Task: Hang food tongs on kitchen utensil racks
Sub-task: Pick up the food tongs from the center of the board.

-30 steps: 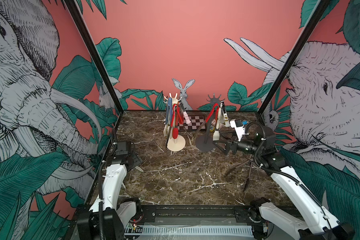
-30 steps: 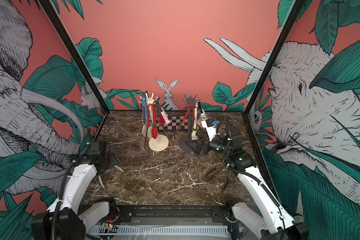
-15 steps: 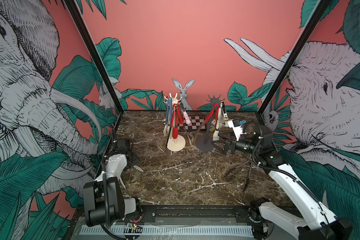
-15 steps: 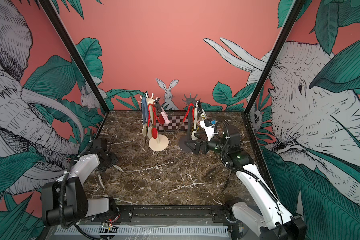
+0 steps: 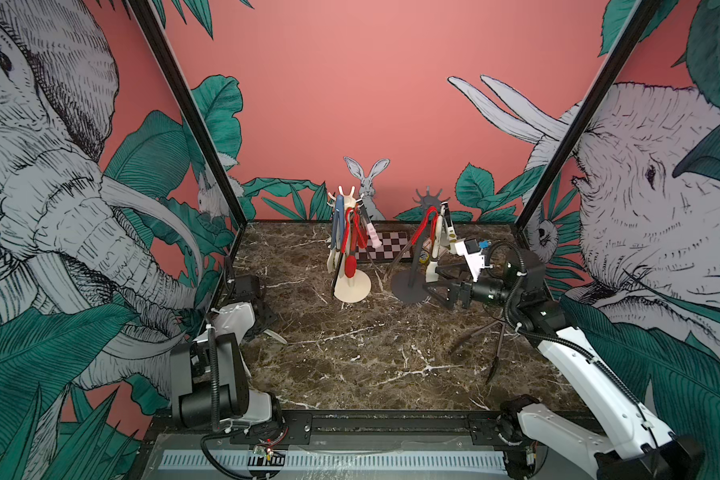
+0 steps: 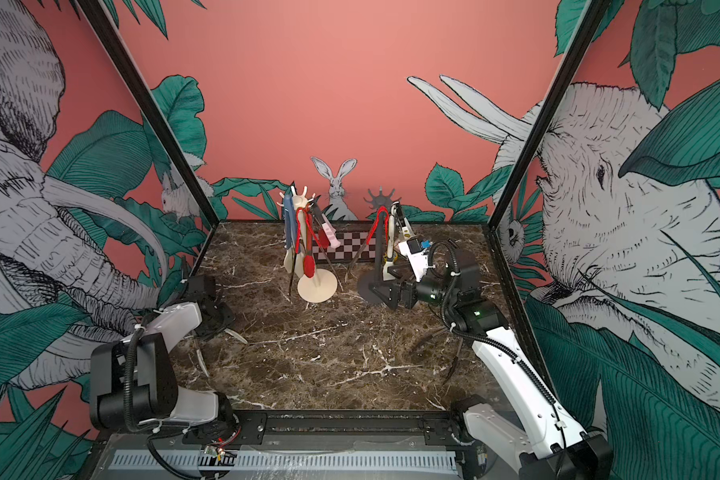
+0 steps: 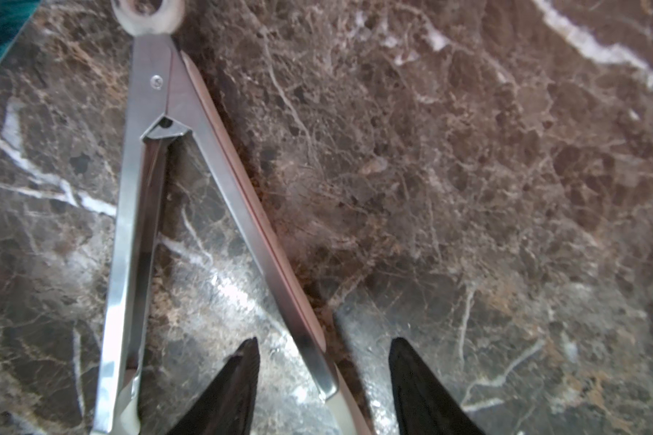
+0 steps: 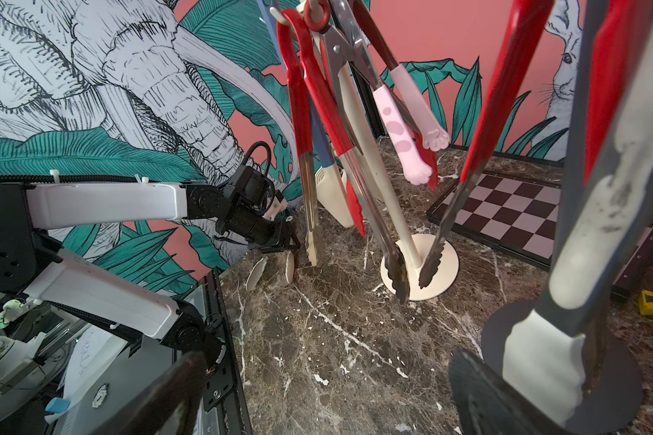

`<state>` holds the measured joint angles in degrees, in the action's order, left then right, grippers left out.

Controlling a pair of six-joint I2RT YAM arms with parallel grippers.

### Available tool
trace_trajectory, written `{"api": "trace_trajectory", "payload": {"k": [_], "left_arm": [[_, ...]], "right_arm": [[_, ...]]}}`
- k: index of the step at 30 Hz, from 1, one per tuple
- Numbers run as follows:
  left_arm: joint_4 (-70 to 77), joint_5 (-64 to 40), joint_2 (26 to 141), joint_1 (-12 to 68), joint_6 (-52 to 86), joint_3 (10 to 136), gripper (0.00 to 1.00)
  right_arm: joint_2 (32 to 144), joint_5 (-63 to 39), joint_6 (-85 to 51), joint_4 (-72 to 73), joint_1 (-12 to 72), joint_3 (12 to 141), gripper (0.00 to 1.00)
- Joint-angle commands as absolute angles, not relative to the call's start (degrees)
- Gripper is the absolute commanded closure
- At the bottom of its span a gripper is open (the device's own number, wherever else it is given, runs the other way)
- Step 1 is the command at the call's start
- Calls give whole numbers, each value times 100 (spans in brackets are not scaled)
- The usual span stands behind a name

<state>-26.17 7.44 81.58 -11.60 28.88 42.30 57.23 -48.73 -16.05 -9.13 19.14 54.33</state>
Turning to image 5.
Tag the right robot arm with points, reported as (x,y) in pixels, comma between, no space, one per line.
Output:
(634,444)

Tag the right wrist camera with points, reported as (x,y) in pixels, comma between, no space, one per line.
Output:
(475,254)

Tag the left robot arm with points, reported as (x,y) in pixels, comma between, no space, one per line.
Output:
(210,384)

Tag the white steel tongs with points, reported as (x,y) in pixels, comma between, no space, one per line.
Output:
(431,274)

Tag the red handled steel tongs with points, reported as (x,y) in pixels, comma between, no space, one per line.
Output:
(346,229)

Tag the red looped steel tongs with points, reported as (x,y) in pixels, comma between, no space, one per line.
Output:
(415,245)

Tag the dark grey utensil rack stand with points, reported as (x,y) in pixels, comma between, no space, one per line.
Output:
(408,286)

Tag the pink steel tongs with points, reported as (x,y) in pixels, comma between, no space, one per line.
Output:
(373,238)

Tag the white slotted cable duct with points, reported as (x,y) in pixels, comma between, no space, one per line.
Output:
(488,462)

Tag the chessboard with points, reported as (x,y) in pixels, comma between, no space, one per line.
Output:
(392,242)

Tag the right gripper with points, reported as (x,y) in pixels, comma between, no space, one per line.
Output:
(462,292)

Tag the cream utensil rack stand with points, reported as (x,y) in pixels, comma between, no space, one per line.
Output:
(356,289)

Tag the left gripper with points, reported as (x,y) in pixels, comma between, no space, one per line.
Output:
(267,317)

